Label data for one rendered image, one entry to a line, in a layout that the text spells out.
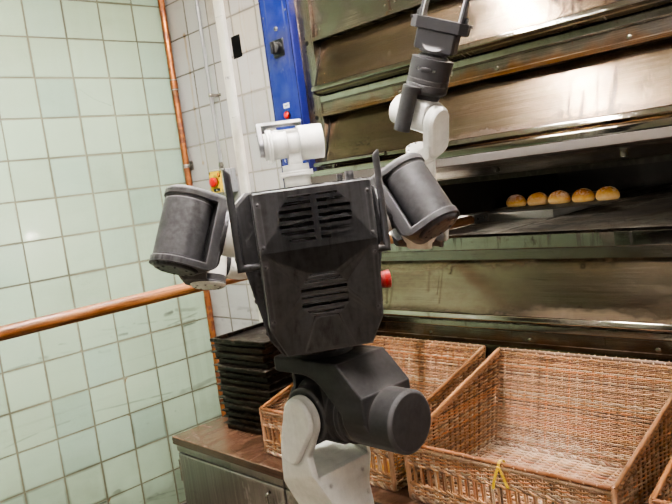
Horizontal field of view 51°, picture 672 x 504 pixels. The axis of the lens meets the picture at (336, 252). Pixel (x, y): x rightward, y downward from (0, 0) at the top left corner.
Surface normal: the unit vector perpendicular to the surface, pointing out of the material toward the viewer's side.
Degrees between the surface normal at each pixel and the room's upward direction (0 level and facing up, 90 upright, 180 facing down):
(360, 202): 90
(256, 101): 90
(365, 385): 45
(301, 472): 90
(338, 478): 80
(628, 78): 70
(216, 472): 90
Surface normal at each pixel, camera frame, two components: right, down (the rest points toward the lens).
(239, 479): -0.70, 0.18
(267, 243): 0.17, 0.08
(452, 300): -0.71, -0.18
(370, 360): 0.39, -0.71
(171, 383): 0.69, -0.02
